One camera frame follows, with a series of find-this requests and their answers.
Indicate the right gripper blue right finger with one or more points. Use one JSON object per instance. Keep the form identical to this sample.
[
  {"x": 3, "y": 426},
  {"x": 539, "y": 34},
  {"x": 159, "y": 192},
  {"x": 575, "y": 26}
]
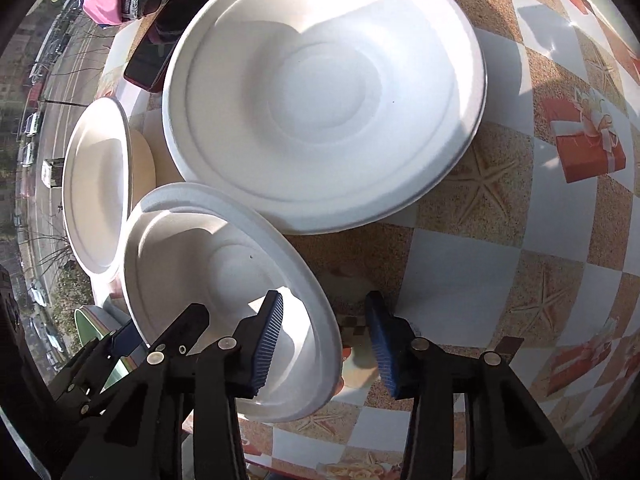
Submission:
[{"x": 391, "y": 339}]

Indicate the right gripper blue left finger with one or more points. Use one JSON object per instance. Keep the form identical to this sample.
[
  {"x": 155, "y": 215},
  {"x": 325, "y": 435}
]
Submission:
[{"x": 264, "y": 334}]

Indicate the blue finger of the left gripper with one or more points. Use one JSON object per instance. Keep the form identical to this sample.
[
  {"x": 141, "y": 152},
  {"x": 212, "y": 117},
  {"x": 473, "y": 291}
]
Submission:
[
  {"x": 180, "y": 337},
  {"x": 126, "y": 342}
]

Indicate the green square plate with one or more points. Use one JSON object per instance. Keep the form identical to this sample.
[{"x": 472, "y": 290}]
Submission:
[{"x": 93, "y": 322}]

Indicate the large white paper bowl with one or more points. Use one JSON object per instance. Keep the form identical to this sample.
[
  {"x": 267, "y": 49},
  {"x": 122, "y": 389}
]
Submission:
[{"x": 185, "y": 243}]

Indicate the white paper plate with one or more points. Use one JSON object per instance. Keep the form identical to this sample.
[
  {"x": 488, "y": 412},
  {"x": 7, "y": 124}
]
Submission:
[{"x": 323, "y": 115}]

